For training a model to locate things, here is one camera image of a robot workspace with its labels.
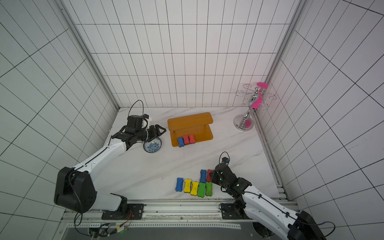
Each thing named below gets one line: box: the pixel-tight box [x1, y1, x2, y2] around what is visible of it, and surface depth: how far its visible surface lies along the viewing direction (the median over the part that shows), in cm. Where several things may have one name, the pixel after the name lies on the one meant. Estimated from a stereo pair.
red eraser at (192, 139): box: [189, 134, 196, 144], surface depth 100 cm
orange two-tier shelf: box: [167, 112, 214, 147], surface depth 99 cm
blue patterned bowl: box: [143, 137, 163, 154], surface depth 97 cm
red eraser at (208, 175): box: [206, 169, 214, 182], surface depth 85 cm
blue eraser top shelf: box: [175, 177, 184, 192], surface depth 83 cm
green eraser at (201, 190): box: [197, 182, 206, 198], surface depth 80 cm
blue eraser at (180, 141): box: [177, 137, 185, 148], surface depth 99 cm
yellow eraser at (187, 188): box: [184, 179, 192, 193], surface depth 81 cm
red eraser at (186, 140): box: [183, 135, 190, 145], surface depth 100 cm
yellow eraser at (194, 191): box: [190, 181, 199, 196], surface depth 80 cm
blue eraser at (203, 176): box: [199, 169, 207, 183], surface depth 86 cm
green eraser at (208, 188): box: [205, 182, 213, 197], surface depth 81 cm
